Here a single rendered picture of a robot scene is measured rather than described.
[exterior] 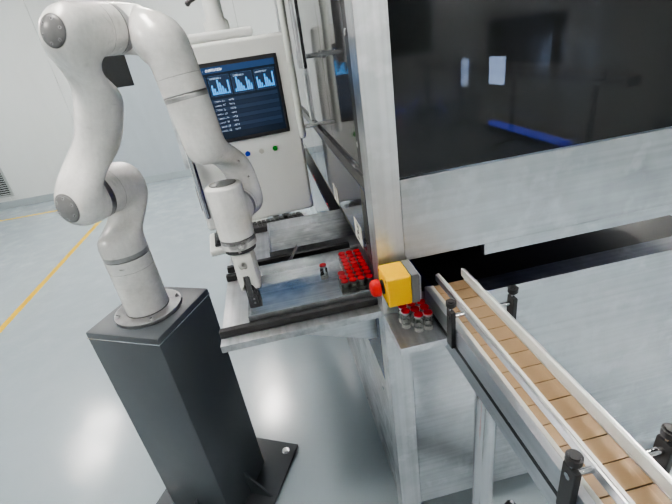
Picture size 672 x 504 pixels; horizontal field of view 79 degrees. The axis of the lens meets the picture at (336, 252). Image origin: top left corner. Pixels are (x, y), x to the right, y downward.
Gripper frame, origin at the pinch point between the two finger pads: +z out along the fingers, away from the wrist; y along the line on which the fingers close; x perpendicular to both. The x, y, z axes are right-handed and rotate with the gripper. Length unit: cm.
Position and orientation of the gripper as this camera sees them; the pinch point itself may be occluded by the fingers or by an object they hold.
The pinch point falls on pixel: (255, 299)
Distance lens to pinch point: 109.4
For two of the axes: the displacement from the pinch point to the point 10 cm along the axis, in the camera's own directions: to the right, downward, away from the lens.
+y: -1.8, -4.2, 8.9
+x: -9.7, 2.1, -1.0
